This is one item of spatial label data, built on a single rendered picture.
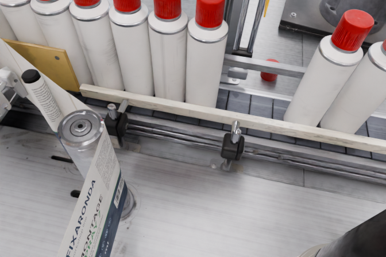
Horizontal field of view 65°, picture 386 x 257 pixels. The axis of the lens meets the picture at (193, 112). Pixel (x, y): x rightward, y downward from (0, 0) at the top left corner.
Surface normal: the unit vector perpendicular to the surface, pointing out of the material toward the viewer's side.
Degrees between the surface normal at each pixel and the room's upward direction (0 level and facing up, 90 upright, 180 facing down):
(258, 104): 0
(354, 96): 90
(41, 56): 90
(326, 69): 90
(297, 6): 2
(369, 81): 90
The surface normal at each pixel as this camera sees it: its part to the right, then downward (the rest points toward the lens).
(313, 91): -0.71, 0.55
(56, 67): -0.20, 0.79
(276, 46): 0.04, -0.58
